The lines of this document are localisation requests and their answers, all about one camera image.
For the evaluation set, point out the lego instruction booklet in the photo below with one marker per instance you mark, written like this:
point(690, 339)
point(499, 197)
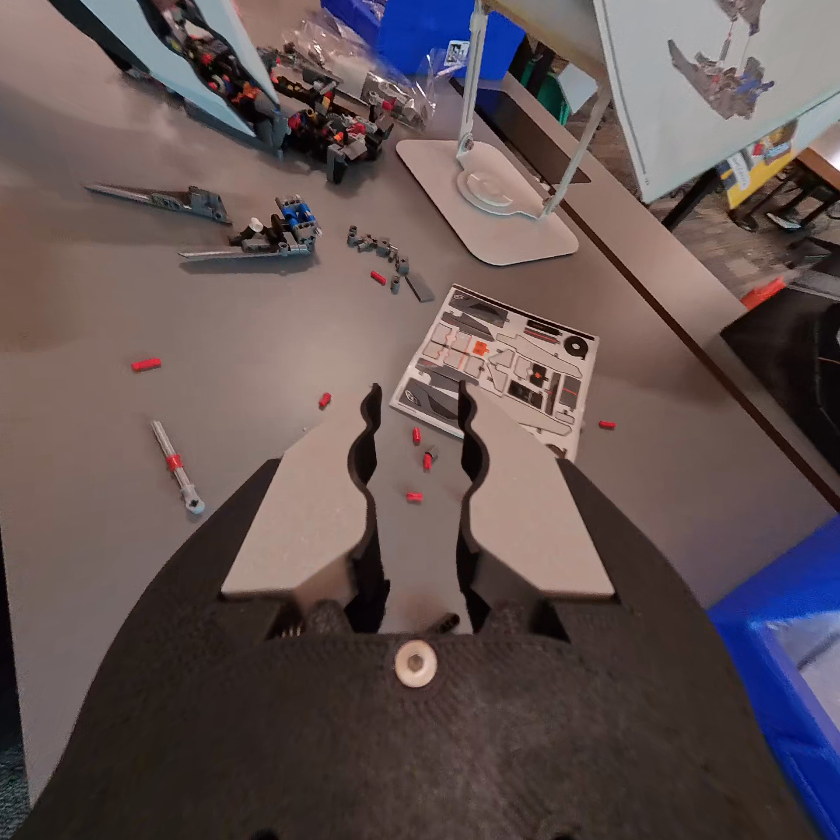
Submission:
point(709, 85)

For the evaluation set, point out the far blue bin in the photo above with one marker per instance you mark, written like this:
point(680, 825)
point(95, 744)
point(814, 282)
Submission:
point(420, 33)

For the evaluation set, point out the black lego pin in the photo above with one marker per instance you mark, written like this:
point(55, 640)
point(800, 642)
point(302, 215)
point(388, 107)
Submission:
point(446, 622)

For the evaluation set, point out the blue plastic bin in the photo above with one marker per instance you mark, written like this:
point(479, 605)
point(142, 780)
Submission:
point(735, 630)

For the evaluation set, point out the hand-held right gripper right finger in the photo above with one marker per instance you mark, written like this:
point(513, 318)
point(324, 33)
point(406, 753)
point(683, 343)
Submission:
point(538, 525)

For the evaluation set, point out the orange box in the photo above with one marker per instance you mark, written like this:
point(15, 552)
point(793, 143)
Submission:
point(762, 293)

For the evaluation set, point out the dark grey lego wing assembly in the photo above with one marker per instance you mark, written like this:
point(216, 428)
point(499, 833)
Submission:
point(190, 202)

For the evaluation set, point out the long red ridged lego connector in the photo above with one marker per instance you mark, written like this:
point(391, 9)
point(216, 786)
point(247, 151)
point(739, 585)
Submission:
point(145, 364)

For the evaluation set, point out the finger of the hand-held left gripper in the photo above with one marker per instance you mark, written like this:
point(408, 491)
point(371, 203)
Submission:
point(239, 46)
point(151, 52)

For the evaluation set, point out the green plastic bin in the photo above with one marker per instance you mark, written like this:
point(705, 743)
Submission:
point(561, 98)

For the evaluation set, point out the lego sticker sheet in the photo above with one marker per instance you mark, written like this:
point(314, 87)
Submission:
point(499, 367)

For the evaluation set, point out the white book stand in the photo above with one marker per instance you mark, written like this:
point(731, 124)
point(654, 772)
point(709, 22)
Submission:
point(499, 216)

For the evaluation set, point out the red lego pin dark bush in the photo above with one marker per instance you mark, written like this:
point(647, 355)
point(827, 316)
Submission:
point(428, 458)

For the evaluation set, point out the clear plastic bag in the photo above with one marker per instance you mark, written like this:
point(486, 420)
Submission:
point(814, 649)

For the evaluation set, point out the yellow and blue box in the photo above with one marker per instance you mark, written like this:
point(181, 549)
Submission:
point(754, 164)

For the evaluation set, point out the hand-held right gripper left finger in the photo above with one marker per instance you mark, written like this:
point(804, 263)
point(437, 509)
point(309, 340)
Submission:
point(295, 525)

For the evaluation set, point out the grey lego axle red bush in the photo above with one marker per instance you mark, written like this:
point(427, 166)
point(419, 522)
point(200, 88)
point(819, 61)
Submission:
point(174, 463)

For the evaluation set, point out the partly built lego car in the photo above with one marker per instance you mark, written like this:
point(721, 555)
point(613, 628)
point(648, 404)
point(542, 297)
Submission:
point(315, 124)

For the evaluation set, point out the plastic bag of lego parts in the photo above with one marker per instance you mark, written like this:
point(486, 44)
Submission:
point(397, 98)

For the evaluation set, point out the dark lego set box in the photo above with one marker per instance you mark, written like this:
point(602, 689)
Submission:
point(781, 394)

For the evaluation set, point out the grey lego wing blue pins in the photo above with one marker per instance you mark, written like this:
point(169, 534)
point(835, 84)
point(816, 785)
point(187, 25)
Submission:
point(275, 243)

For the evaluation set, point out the cluster of grey lego pieces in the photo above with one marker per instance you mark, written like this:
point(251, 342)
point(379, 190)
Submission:
point(384, 249)

